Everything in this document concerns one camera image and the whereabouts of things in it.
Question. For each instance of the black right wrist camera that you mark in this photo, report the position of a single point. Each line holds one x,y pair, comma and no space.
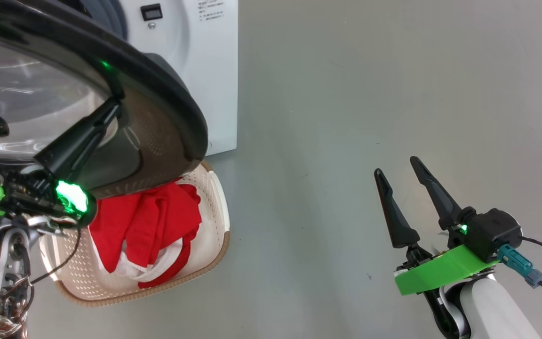
492,230

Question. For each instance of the red garment white cuff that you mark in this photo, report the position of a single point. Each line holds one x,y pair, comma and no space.
148,212

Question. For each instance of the dark round washing machine door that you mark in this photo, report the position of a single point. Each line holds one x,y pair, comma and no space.
167,94

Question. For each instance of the white front-load washing machine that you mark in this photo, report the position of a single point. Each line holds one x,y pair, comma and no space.
205,70

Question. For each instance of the black door lock window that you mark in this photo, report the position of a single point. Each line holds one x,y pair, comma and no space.
151,12

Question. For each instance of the grey rubber door seal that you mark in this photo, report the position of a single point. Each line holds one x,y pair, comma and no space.
111,16

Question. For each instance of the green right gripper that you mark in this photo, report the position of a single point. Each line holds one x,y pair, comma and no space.
440,273

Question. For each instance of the cream perforated laundry basket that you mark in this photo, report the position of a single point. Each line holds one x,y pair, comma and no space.
205,221

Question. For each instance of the small printed text label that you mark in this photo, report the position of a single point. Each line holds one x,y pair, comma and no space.
211,10

